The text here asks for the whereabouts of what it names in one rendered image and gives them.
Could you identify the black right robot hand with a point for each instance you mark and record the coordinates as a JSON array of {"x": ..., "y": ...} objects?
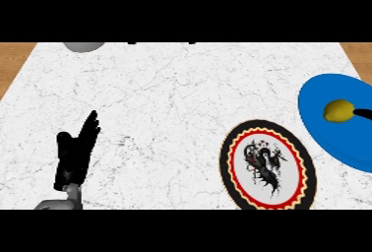
[{"x": 364, "y": 113}]

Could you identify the grey round object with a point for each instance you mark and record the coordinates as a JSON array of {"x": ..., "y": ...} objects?
[{"x": 83, "y": 46}]

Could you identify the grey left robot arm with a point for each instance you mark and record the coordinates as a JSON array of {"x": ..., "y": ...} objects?
[{"x": 66, "y": 201}]

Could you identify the yellow lemon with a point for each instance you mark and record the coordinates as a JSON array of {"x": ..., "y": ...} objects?
[{"x": 339, "y": 111}]

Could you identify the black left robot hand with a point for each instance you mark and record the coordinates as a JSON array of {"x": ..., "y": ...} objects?
[{"x": 73, "y": 154}]

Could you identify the blue plate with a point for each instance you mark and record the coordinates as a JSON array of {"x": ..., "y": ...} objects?
[{"x": 339, "y": 144}]

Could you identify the black red patterned plate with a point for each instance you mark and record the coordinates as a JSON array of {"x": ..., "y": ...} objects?
[{"x": 268, "y": 165}]

